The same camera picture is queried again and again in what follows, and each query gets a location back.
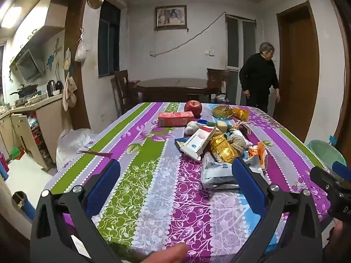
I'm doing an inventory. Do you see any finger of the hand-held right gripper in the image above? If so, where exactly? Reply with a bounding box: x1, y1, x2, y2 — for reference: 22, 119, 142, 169
331, 161, 351, 183
310, 166, 344, 198

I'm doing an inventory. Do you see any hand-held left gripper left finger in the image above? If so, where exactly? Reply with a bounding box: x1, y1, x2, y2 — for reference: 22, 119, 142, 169
30, 158, 129, 263

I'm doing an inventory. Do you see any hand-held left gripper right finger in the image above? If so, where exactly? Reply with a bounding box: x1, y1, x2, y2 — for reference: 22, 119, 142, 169
231, 156, 324, 263

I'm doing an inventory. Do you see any green lined bin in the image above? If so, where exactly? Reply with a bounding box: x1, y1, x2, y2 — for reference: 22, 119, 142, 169
306, 140, 346, 170

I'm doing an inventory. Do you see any orange white packet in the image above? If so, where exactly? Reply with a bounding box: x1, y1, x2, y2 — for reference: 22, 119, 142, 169
247, 141, 268, 170

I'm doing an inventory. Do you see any white blue plastic pouch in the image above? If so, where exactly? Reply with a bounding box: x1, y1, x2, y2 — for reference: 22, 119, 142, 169
201, 152, 265, 189

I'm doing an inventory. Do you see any beige stuffed toy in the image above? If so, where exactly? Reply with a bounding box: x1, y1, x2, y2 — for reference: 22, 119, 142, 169
229, 134, 253, 154

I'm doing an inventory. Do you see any gold foil packet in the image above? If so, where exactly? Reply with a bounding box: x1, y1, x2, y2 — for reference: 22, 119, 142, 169
210, 134, 244, 163

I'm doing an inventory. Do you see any white red box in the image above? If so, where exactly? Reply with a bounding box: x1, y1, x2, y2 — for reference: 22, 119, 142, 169
179, 126, 217, 161

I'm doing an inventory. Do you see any white ball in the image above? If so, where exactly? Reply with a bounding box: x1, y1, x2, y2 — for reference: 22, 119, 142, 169
185, 121, 205, 135

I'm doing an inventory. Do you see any person's right hand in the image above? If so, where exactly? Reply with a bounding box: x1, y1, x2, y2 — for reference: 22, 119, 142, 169
330, 221, 346, 251

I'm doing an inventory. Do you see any person's left hand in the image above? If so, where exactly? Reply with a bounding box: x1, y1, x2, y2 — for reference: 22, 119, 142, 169
137, 242, 190, 263

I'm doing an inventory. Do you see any purple green floral tablecloth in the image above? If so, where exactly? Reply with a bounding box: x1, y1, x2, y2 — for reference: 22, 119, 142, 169
42, 102, 333, 263

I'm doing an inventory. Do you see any large white plastic bag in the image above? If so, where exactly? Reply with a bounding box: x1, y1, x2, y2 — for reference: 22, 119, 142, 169
56, 128, 96, 170

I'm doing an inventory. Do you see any gold wrapper bag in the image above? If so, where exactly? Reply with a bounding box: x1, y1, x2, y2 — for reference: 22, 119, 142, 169
232, 107, 251, 121

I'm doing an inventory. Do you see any bread in clear bag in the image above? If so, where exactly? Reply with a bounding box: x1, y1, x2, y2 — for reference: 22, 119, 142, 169
212, 105, 233, 119

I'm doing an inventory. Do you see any blue cylindrical container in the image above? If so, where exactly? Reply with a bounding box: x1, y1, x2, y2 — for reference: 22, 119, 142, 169
12, 191, 36, 218

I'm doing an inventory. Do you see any kitchen counter cabinet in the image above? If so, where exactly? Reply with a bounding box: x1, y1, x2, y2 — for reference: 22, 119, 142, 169
0, 92, 65, 170

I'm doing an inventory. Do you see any red carton box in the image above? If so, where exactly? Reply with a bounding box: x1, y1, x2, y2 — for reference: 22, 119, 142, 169
158, 111, 196, 127

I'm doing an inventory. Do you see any green dustpan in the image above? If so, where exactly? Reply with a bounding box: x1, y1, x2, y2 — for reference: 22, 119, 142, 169
7, 146, 26, 162

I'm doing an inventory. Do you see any red apple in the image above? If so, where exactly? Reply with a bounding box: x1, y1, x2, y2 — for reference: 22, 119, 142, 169
184, 100, 202, 117

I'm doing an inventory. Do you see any beige hanging cloth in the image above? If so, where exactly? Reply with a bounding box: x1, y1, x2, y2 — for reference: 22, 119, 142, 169
63, 75, 77, 111

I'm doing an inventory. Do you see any dark wooden chair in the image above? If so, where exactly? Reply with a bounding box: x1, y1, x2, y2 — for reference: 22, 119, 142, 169
206, 68, 231, 103
114, 70, 138, 116

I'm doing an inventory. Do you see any brown wooden door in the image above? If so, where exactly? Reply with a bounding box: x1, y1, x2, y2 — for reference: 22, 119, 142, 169
276, 0, 320, 143

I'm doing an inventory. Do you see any dark wooden dining table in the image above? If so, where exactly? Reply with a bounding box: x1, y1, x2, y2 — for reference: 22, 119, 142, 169
136, 78, 220, 103

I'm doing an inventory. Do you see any black wok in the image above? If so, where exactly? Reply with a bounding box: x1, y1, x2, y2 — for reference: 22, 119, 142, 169
11, 84, 39, 97

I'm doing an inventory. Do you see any white hanging plastic bag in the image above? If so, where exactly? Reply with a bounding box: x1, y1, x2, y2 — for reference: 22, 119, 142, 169
75, 40, 87, 62

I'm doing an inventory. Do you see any range hood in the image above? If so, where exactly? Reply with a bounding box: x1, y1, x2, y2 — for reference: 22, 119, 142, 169
11, 49, 46, 81

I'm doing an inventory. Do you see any dark window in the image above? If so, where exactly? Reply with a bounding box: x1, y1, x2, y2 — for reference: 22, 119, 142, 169
98, 0, 121, 78

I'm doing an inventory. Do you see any white framed glass door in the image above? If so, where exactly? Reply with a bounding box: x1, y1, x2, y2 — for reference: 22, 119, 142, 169
225, 15, 257, 106

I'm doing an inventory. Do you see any framed wall picture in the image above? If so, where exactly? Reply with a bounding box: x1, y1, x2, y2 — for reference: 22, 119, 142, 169
154, 5, 187, 30

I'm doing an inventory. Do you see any white wall cabinet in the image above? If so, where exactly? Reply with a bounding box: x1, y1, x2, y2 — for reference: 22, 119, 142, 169
0, 0, 65, 47

